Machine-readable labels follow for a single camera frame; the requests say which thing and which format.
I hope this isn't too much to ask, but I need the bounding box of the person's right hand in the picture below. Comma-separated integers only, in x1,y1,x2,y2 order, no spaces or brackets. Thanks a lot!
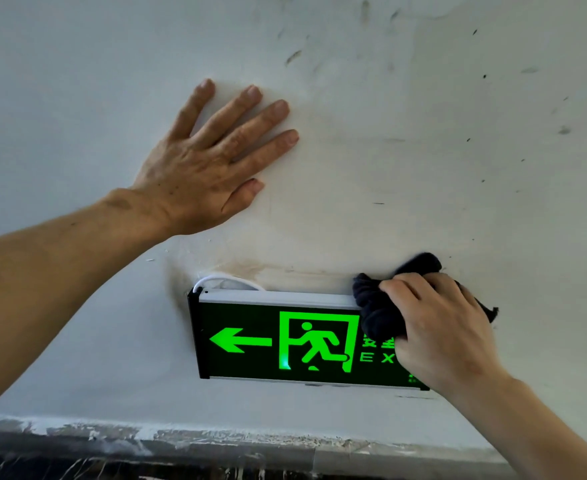
378,272,511,398

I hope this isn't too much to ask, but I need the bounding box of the person's left hand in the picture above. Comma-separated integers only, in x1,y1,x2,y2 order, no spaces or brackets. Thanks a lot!
104,79,300,239

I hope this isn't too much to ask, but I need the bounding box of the dark cleaning cloth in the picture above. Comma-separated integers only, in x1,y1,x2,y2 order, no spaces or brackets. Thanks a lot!
352,253,499,340

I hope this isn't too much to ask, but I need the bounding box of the person's right forearm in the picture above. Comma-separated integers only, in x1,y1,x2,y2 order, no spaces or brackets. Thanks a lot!
443,375,587,480

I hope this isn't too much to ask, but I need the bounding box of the person's left forearm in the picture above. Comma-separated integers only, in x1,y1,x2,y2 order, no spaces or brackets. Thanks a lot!
0,189,171,419

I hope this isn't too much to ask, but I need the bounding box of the green illuminated exit sign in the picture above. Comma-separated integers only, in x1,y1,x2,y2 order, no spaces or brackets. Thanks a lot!
188,289,430,391

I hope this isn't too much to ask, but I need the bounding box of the white cable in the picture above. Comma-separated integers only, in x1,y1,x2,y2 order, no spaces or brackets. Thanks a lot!
192,273,267,295

